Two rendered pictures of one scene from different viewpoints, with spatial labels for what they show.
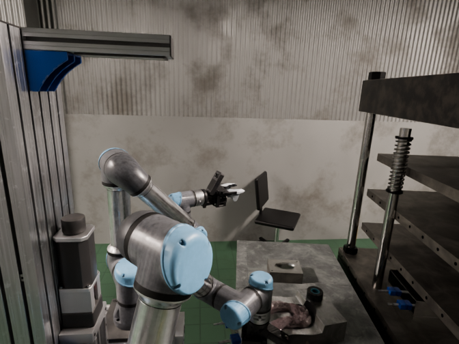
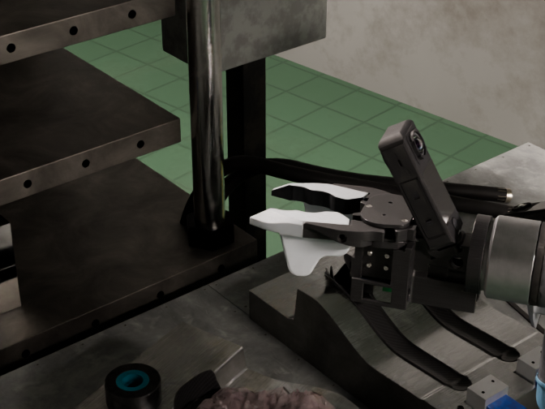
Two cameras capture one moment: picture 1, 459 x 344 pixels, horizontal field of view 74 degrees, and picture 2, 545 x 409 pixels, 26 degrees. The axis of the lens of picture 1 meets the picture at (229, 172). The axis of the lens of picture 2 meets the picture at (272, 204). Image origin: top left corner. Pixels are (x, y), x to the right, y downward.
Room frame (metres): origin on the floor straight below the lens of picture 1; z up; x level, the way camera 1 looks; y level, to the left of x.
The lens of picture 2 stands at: (2.03, 0.67, 2.01)
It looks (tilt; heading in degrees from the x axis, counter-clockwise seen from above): 31 degrees down; 229
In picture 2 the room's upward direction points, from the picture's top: straight up
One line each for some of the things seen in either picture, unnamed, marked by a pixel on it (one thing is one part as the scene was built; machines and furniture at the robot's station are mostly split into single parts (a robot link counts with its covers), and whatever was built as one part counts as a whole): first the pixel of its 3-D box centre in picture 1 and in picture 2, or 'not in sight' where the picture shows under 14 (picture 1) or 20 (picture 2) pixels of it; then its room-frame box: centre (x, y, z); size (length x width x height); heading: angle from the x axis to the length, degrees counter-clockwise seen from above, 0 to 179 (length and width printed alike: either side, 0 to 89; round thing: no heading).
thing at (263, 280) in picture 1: (259, 291); not in sight; (0.82, -0.11, 1.31); 0.09 x 0.08 x 0.11; 142
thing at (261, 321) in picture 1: (259, 312); not in sight; (0.82, -0.11, 1.23); 0.08 x 0.08 x 0.05
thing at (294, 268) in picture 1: (284, 270); not in sight; (1.66, -0.36, 0.83); 0.20 x 0.15 x 0.07; 88
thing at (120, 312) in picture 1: (133, 305); not in sight; (1.00, 0.36, 1.09); 0.15 x 0.15 x 0.10
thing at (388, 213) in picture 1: (385, 239); not in sight; (1.61, -0.92, 1.10); 0.05 x 0.05 x 1.30
